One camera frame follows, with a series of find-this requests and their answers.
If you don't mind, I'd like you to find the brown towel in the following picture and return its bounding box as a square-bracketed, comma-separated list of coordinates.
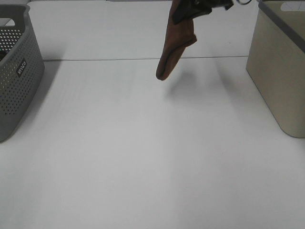
[156, 0, 197, 81]

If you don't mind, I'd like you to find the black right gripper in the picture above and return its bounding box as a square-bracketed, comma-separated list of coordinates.
[172, 0, 234, 24]

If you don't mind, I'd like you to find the grey perforated plastic basket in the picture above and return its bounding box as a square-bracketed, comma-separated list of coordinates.
[0, 4, 45, 142]

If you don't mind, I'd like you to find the beige plastic storage bin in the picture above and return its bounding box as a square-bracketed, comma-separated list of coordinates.
[246, 0, 305, 138]

